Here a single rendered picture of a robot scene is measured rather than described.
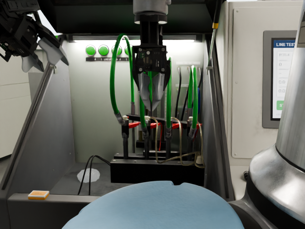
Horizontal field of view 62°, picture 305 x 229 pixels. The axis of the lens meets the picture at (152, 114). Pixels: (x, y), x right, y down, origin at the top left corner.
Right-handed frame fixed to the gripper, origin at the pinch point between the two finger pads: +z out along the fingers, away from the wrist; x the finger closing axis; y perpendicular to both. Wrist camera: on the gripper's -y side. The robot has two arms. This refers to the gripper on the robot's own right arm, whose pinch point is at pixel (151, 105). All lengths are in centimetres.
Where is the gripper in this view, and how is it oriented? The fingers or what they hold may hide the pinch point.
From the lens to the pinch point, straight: 62.3
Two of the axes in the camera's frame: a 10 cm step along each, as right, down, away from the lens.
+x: 10.0, 0.2, -0.7
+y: -0.7, 2.3, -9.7
